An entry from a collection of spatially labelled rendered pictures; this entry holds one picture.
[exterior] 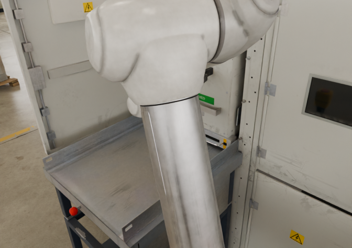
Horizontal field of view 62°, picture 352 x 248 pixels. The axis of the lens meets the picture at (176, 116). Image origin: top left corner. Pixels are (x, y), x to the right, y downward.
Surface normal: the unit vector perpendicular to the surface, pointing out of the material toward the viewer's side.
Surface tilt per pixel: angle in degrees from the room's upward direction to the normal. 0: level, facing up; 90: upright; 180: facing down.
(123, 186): 0
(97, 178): 0
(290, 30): 90
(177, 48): 74
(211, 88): 90
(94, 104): 90
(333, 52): 90
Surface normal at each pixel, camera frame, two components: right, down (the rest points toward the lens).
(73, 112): 0.66, 0.35
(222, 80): -0.68, 0.37
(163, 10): 0.31, -0.22
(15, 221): -0.03, -0.88
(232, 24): 0.33, 0.26
